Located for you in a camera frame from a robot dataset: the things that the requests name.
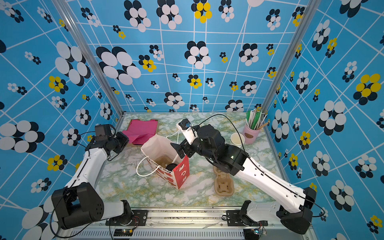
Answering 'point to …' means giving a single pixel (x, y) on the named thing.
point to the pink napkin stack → (139, 131)
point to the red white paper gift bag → (159, 145)
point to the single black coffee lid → (171, 166)
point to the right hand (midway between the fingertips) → (181, 135)
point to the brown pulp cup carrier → (224, 184)
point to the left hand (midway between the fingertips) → (129, 137)
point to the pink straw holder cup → (250, 135)
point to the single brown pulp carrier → (163, 161)
